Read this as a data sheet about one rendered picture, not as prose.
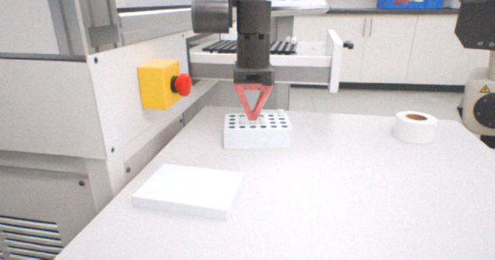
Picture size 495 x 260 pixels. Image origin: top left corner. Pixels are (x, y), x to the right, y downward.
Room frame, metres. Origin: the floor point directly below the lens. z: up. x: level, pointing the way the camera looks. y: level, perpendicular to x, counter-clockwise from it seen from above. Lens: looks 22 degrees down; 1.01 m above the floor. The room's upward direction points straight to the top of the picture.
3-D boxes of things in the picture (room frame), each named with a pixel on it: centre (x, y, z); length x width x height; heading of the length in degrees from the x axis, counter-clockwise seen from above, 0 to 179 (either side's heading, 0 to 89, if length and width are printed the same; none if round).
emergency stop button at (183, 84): (0.51, 0.12, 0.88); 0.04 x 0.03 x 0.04; 170
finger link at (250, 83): (0.54, -0.01, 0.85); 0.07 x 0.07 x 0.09; 2
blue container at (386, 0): (3.82, -1.81, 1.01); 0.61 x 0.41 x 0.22; 83
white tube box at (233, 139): (0.54, -0.01, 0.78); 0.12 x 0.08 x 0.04; 92
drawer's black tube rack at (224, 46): (0.83, -0.01, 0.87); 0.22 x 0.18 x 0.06; 80
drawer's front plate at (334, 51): (0.79, -0.21, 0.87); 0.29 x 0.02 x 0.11; 170
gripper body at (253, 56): (0.53, -0.01, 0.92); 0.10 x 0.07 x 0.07; 2
